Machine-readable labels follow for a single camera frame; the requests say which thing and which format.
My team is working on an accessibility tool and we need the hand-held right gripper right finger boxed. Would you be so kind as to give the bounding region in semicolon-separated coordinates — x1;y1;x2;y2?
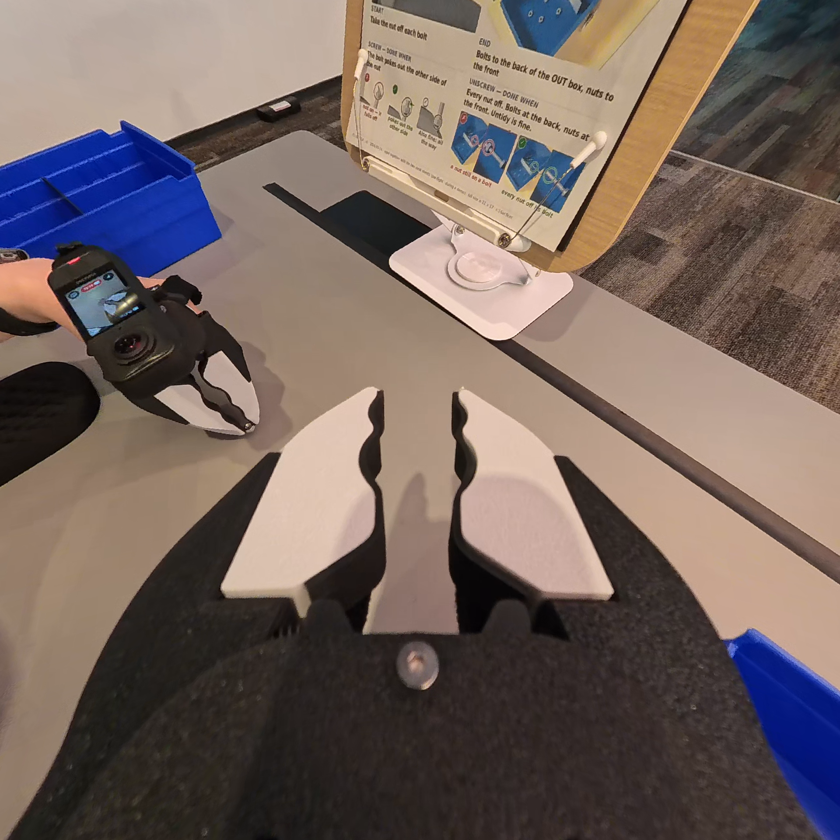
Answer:
449;387;616;634

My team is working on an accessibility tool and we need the blue bin with divider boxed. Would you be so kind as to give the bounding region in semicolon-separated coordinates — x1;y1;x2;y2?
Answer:
0;120;222;280

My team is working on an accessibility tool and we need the grey desk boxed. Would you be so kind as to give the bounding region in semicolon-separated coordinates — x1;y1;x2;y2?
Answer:
0;129;840;840

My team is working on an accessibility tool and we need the light wooden board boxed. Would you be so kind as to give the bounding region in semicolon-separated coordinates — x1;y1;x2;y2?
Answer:
340;0;762;274

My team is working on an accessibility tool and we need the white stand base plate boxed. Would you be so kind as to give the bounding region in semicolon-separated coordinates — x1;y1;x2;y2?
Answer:
360;152;575;341

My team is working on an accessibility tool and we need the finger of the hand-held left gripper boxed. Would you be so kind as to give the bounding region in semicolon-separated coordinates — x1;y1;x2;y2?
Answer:
153;382;249;438
196;353;261;429

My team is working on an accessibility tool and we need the black wristband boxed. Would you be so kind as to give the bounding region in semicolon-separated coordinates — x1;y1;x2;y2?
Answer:
0;247;61;337

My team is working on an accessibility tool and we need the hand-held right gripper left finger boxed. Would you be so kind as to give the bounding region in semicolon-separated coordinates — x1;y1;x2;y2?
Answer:
220;387;388;634

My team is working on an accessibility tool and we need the person's left hand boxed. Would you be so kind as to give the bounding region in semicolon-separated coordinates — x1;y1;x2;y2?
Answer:
0;258;68;324

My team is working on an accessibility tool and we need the blue plastic bin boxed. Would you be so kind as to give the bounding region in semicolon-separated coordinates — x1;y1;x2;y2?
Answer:
725;628;840;840

